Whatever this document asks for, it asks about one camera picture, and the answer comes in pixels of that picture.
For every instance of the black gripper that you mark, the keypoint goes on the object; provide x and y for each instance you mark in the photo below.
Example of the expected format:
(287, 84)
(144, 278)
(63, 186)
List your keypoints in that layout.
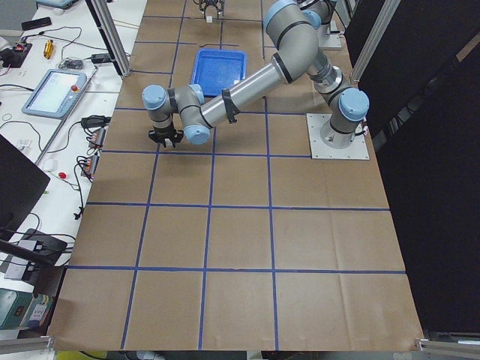
(163, 135)
(208, 3)

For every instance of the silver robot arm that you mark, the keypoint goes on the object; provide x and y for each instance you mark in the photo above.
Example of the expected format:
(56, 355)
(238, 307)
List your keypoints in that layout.
(293, 27)
(320, 13)

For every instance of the blue plastic tray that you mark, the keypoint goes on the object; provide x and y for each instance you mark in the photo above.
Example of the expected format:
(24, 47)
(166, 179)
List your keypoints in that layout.
(218, 69)

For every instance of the black power adapter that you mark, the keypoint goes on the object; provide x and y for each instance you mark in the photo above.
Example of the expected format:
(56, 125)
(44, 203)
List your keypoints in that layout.
(100, 58)

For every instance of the teach pendant tablet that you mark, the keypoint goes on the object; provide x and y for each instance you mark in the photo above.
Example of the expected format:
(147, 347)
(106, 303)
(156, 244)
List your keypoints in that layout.
(56, 94)

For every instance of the brown paper table cover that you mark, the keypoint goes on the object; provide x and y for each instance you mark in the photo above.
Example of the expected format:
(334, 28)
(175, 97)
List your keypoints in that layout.
(242, 243)

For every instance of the black smartphone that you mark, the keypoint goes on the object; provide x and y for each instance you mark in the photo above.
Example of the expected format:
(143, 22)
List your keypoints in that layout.
(36, 23)

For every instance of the aluminium frame post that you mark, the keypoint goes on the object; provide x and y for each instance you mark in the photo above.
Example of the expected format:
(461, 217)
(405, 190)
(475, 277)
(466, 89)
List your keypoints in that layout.
(105, 25)

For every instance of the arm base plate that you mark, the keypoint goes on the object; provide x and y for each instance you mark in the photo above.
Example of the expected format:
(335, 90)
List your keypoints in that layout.
(327, 144)
(329, 36)

